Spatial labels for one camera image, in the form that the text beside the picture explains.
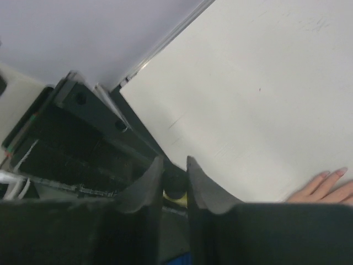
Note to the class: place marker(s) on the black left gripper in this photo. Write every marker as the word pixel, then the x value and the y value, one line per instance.
pixel 70 140

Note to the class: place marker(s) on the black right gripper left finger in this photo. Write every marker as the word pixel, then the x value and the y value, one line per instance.
pixel 119 230

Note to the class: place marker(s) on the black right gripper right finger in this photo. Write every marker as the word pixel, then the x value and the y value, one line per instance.
pixel 225 230

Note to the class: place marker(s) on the yellow nail polish bottle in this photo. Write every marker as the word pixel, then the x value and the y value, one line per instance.
pixel 180 202

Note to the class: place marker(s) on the person's hand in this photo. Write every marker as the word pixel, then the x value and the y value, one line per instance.
pixel 320 190

